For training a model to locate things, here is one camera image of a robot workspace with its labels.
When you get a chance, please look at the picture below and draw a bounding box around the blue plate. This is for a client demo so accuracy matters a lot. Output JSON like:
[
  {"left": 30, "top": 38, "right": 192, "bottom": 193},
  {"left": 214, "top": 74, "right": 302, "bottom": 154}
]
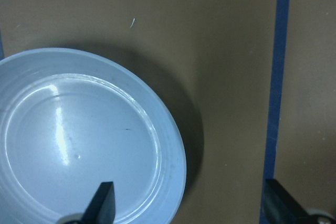
[{"left": 1, "top": 48, "right": 186, "bottom": 223}]

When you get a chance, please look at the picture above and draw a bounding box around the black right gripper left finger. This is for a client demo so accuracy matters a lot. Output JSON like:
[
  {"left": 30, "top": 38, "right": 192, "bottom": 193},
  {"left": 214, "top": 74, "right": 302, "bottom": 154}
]
[{"left": 81, "top": 182, "right": 116, "bottom": 224}]

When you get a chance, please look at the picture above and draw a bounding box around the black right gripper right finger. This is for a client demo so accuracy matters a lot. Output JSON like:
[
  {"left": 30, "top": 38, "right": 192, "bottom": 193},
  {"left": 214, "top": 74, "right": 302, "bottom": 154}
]
[{"left": 262, "top": 179, "right": 317, "bottom": 224}]

